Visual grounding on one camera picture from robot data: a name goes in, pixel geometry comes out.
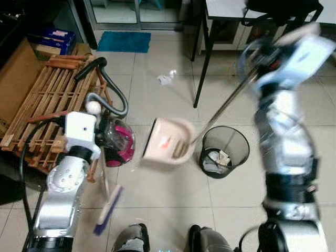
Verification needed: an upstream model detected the beige long-handled dustpan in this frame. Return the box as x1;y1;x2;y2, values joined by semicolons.
142;71;260;167

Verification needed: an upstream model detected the broom with blue bristles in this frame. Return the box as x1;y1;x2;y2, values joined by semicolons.
86;101;125;237

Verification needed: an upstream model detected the blue floor mat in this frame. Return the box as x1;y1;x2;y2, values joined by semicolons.
97;31;152;54

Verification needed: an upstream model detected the magenta canister vacuum cleaner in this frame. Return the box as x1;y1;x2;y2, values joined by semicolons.
75;56;137;168

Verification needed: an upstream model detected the black bag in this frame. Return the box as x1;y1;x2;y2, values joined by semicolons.
244;0;324;28

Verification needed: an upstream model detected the white table with black legs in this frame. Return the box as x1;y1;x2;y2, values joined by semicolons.
191;0;336;109

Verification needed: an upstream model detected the folded wooden slat rack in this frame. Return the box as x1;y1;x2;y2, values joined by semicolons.
0;54;114;175

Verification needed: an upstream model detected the small white paper scrap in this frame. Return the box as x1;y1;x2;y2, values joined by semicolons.
157;70;179;86

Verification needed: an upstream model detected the brown cardboard box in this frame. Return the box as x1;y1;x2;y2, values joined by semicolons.
0;38;44;136

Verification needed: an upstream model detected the blue printed carton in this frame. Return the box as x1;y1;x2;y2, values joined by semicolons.
27;27;77;56

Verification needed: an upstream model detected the robot left leg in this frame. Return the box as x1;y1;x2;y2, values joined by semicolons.
112;223;151;252

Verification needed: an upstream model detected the robot leg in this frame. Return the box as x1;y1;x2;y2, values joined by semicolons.
112;223;151;252
188;225;234;252

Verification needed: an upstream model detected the crumpled paper trash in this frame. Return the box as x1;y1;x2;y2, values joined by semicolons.
203;150;233;175

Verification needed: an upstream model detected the glass door cabinet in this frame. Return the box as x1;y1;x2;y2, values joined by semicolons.
83;0;206;31

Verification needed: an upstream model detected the robot right leg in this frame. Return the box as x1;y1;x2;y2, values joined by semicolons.
188;225;234;252

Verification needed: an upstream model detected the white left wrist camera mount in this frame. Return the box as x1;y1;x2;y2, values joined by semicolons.
64;111;102;161

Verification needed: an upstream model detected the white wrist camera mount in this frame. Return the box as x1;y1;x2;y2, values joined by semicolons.
256;23;336;91
64;111;102;161

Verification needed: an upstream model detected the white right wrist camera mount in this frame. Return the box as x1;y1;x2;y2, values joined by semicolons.
256;23;336;91

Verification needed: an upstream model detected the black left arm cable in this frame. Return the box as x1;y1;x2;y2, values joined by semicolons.
19;120;67;252

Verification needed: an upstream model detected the black wire mesh waste bin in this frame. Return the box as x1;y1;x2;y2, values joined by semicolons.
199;125;251;180

